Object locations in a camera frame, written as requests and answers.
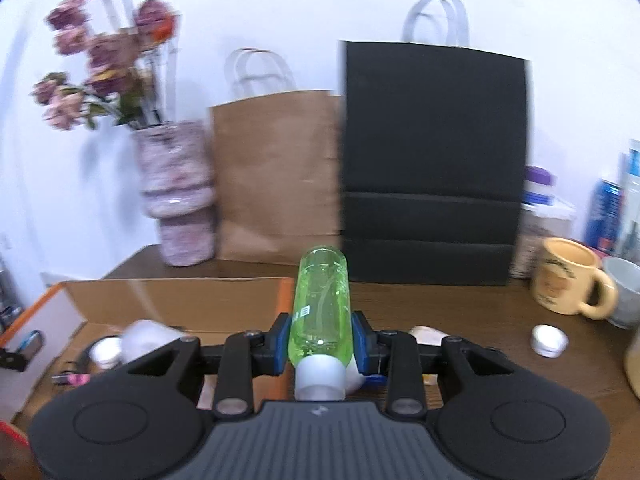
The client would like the purple lidded container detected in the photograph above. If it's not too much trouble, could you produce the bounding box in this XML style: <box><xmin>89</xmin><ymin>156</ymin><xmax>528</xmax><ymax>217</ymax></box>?
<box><xmin>510</xmin><ymin>166</ymin><xmax>576</xmax><ymax>280</ymax></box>

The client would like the white jar lid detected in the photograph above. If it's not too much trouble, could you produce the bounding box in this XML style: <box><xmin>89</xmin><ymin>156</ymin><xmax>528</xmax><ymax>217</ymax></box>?
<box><xmin>89</xmin><ymin>336</ymin><xmax>122</xmax><ymax>370</ymax></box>

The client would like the grey white mug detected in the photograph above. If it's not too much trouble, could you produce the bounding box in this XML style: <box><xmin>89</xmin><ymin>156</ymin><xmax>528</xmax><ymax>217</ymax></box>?
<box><xmin>603</xmin><ymin>257</ymin><xmax>640</xmax><ymax>330</ymax></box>

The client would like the yellow ceramic mug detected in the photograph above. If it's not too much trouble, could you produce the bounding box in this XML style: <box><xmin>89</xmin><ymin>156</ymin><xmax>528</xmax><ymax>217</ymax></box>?
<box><xmin>530</xmin><ymin>237</ymin><xmax>618</xmax><ymax>320</ymax></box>

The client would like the blue book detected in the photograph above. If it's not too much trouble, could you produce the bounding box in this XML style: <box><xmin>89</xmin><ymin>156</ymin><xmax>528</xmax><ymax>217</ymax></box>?
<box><xmin>585</xmin><ymin>179</ymin><xmax>623</xmax><ymax>255</ymax></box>

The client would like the black paper bag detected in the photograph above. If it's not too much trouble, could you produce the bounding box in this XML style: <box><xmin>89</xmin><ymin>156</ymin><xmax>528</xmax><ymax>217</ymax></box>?
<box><xmin>336</xmin><ymin>0</ymin><xmax>532</xmax><ymax>288</ymax></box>

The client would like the purple felt vase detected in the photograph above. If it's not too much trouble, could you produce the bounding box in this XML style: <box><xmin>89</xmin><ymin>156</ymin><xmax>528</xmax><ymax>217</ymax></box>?
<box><xmin>132</xmin><ymin>120</ymin><xmax>216</xmax><ymax>266</ymax></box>

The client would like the small white round tin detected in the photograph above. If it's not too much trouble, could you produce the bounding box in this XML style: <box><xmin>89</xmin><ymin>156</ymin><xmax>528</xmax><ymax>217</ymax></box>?
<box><xmin>530</xmin><ymin>324</ymin><xmax>568</xmax><ymax>359</ymax></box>

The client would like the beige earbud case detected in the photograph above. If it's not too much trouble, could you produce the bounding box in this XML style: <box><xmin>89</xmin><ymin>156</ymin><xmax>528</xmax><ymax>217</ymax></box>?
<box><xmin>409</xmin><ymin>326</ymin><xmax>447</xmax><ymax>366</ymax></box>

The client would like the green plastic bottle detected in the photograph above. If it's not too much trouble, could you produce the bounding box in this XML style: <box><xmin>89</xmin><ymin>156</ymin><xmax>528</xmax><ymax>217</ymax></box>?
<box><xmin>288</xmin><ymin>246</ymin><xmax>352</xmax><ymax>402</ymax></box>

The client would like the brown paper bag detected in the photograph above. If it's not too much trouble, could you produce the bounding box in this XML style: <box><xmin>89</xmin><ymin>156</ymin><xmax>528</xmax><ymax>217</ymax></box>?
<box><xmin>210</xmin><ymin>48</ymin><xmax>341</xmax><ymax>264</ymax></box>

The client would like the dried pink flower bouquet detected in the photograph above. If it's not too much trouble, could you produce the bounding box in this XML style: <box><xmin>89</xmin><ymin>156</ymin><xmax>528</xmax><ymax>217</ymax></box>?
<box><xmin>30</xmin><ymin>0</ymin><xmax>179</xmax><ymax>131</ymax></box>

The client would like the orange cardboard box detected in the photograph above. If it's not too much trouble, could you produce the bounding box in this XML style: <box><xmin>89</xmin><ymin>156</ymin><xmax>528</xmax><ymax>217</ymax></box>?
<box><xmin>0</xmin><ymin>276</ymin><xmax>302</xmax><ymax>430</ymax></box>

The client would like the translucent plastic container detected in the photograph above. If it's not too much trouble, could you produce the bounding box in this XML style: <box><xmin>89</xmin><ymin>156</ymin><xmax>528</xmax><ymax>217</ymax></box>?
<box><xmin>120</xmin><ymin>320</ymin><xmax>186</xmax><ymax>364</ymax></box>

